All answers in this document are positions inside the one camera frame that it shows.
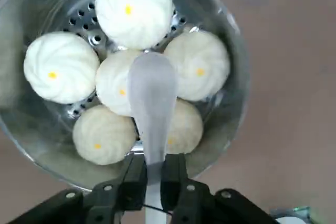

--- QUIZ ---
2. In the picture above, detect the white ceramic soup spoon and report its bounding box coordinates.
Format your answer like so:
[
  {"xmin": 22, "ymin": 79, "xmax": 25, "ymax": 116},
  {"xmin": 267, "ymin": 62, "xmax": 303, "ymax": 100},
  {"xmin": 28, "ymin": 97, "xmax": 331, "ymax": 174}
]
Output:
[{"xmin": 127, "ymin": 52, "xmax": 180, "ymax": 224}]

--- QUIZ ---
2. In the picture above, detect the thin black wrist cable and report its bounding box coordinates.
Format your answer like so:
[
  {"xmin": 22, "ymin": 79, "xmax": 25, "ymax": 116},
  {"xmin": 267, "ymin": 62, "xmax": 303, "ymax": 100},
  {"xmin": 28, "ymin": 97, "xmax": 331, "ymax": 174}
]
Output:
[{"xmin": 143, "ymin": 204, "xmax": 174, "ymax": 213}]

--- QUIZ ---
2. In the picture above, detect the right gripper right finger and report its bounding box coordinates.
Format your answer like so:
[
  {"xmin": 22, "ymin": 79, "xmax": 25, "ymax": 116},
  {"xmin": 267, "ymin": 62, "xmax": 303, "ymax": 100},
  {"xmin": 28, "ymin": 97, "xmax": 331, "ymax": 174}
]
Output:
[{"xmin": 160, "ymin": 153, "xmax": 279, "ymax": 224}]

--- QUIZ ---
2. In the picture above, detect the stainless steel steamer pot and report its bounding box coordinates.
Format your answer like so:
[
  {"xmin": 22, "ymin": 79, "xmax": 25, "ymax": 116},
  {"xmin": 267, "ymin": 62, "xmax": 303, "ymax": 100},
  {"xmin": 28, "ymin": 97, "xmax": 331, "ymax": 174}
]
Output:
[{"xmin": 0, "ymin": 0, "xmax": 250, "ymax": 193}]

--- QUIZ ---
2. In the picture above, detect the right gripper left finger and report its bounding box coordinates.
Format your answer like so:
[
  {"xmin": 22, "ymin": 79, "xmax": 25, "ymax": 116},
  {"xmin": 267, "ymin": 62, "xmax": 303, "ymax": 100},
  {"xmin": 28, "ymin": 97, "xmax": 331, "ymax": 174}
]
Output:
[{"xmin": 7, "ymin": 153, "xmax": 148, "ymax": 224}]

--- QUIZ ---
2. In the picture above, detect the white steamed bun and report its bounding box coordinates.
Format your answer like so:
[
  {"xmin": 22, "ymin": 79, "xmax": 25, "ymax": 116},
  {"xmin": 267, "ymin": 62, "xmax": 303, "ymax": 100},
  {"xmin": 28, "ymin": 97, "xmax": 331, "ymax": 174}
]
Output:
[
  {"xmin": 163, "ymin": 30, "xmax": 231, "ymax": 102},
  {"xmin": 165, "ymin": 98, "xmax": 204, "ymax": 155},
  {"xmin": 94, "ymin": 0, "xmax": 174, "ymax": 50},
  {"xmin": 95, "ymin": 49, "xmax": 148, "ymax": 118},
  {"xmin": 23, "ymin": 31, "xmax": 100, "ymax": 104},
  {"xmin": 72, "ymin": 104, "xmax": 140, "ymax": 166}
]

